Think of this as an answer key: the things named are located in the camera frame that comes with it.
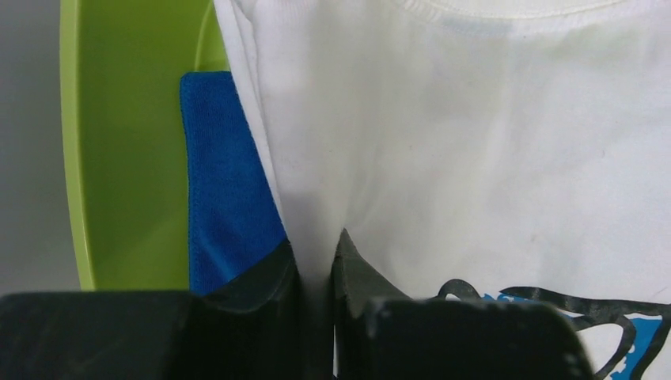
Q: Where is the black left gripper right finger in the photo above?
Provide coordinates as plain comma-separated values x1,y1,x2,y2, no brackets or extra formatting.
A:
332,232,593,379

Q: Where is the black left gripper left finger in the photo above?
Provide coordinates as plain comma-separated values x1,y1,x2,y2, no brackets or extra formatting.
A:
1,241,301,379

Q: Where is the blue towel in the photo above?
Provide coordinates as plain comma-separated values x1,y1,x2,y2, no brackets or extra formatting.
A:
180,71,286,295

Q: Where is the white printed t-shirt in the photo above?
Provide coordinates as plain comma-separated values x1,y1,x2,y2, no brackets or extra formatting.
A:
214,1,670,379

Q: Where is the green plastic tray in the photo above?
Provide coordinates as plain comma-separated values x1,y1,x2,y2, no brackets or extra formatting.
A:
59,0,227,290

